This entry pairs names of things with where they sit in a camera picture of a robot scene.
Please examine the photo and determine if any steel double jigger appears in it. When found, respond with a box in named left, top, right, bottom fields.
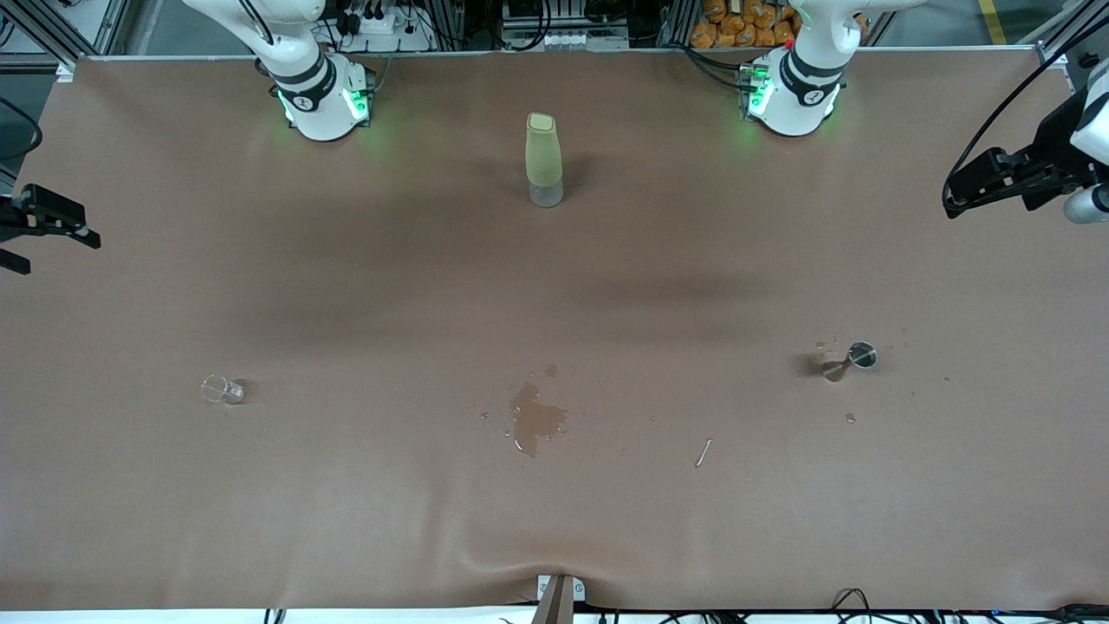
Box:
left=819, top=341, right=879, bottom=383

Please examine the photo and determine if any small clear glass cup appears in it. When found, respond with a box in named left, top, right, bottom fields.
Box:
left=201, top=374, right=246, bottom=406

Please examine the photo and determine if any orange packets pile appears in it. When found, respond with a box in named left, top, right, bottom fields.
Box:
left=691, top=0, right=802, bottom=49

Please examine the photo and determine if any white power strip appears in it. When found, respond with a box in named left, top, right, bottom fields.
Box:
left=340, top=7, right=434, bottom=55

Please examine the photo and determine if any brown table cover mat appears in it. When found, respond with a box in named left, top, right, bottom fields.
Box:
left=0, top=48, right=1109, bottom=612

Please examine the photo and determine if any green bottle with clear base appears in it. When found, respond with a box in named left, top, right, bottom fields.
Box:
left=525, top=112, right=565, bottom=209

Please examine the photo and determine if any brown liquid puddle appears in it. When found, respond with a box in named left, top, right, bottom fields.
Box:
left=509, top=364, right=570, bottom=458

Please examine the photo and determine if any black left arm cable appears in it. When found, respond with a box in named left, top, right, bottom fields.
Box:
left=949, top=30, right=1109, bottom=187

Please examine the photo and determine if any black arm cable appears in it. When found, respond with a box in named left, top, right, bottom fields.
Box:
left=949, top=30, right=1109, bottom=187
left=0, top=95, right=44, bottom=162

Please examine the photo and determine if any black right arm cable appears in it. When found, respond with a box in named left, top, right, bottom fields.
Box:
left=0, top=95, right=44, bottom=162

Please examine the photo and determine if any aluminium frame rail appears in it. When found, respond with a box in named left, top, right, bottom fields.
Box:
left=1022, top=0, right=1109, bottom=96

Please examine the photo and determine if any grey metal bracket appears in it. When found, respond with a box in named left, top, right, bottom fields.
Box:
left=535, top=574, right=587, bottom=624

